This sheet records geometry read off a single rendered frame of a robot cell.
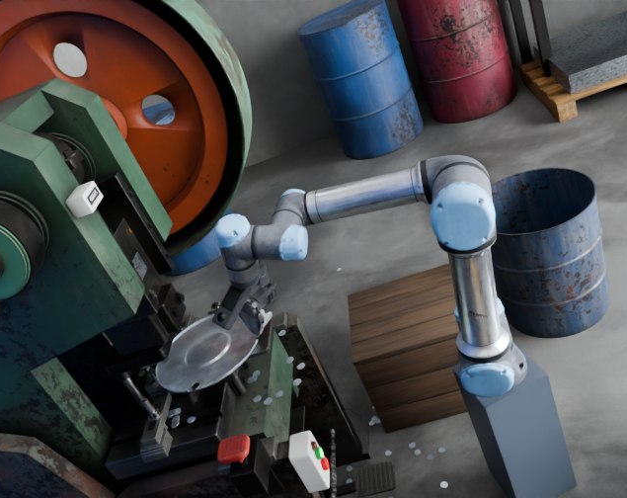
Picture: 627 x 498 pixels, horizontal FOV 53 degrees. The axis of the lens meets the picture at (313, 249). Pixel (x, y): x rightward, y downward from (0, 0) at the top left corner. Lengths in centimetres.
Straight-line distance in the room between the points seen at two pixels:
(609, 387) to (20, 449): 172
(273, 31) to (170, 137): 296
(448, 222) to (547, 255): 102
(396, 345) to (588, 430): 63
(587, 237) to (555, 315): 31
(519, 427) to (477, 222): 71
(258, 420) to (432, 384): 76
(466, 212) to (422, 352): 93
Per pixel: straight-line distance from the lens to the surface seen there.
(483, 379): 146
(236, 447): 139
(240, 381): 166
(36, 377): 157
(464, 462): 215
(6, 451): 166
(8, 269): 124
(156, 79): 173
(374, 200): 137
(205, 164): 174
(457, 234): 122
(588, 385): 228
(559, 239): 218
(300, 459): 150
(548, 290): 230
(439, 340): 204
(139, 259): 156
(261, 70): 473
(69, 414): 164
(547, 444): 186
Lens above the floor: 166
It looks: 29 degrees down
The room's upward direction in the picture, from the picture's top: 25 degrees counter-clockwise
